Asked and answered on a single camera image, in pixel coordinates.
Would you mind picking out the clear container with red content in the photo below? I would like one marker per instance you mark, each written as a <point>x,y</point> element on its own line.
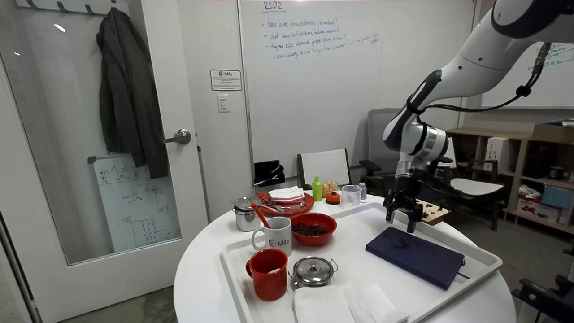
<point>335,198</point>

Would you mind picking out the red spoon in mug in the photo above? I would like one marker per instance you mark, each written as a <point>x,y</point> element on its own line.
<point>261,216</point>

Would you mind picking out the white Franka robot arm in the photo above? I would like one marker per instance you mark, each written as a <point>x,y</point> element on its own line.
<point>478,60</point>

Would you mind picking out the small green bottle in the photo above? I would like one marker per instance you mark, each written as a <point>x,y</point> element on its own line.
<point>319,189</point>

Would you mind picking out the small steel pot with lid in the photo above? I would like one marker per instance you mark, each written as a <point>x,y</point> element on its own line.
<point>313,272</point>

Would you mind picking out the grey upholstered armchair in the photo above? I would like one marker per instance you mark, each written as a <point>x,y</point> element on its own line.
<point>374,137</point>

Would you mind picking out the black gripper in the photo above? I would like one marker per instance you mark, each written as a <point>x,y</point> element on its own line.
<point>412,189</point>

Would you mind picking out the dark grey hanging jacket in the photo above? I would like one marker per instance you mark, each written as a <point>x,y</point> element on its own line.
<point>132,90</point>

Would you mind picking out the small leaning whiteboard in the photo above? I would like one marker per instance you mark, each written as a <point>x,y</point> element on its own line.
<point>138,204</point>

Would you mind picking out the dark blue cloth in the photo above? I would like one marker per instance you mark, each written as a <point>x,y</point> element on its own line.
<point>416,254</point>

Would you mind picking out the white binder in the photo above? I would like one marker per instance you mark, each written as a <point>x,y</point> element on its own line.
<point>496,150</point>

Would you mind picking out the red round plate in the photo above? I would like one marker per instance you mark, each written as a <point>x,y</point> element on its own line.
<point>294,209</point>

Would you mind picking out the framed whiteboard with green writing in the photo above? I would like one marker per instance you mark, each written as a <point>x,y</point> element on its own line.
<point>539,99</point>

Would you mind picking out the steel lidded canister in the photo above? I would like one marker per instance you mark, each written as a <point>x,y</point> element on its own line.
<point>245,216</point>

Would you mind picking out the clear plastic cup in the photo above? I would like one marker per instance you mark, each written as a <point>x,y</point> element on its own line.
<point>353,195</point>

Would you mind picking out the wooden shelving unit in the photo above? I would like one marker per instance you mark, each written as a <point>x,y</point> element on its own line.
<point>539,144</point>

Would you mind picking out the light blue storage box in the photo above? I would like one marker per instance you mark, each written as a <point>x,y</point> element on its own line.
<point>559,198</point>

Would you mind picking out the small grey shaker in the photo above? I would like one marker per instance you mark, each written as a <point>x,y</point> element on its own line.
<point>364,191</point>

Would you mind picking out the red bowl with dark food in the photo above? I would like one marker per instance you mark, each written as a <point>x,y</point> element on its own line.
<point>315,230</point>

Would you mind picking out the wooden busy board with buttons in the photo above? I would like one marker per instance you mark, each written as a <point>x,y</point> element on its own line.
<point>437,213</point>

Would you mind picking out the red plastic cup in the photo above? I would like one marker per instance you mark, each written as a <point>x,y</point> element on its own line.
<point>269,279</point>

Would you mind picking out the wall coat hook rack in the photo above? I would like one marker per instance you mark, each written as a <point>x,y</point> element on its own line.
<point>66,4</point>

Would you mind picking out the black chair with white tablet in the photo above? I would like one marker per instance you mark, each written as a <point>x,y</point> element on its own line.
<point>477,187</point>

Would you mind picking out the pink storage box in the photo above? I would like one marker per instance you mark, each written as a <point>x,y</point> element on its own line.
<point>539,211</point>

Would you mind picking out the white light switch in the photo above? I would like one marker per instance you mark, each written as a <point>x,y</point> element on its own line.
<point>224,103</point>

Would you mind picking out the white door with glass panel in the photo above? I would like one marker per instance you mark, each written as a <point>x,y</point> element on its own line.
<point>181,209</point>

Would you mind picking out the large white folded cloth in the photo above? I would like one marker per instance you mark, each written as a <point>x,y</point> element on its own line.
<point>321,306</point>

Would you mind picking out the white rectangular serving tray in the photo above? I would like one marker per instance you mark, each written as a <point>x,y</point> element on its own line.
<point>360,270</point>

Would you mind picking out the brown eggs in holder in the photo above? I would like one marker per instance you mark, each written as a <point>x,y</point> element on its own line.
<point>331,187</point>

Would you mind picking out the white folded paper napkin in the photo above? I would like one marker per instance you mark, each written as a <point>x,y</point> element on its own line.
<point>288,195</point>

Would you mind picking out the black wall file holder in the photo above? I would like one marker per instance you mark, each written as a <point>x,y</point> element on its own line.
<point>270,173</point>

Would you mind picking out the white framed wall sign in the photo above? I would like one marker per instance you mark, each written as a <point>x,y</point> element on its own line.
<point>227,80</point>

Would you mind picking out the white ceramic mug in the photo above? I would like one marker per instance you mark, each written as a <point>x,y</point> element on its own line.
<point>279,236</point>

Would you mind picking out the large whiteboard with blue writing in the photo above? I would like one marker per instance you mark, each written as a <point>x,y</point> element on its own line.
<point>335,108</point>

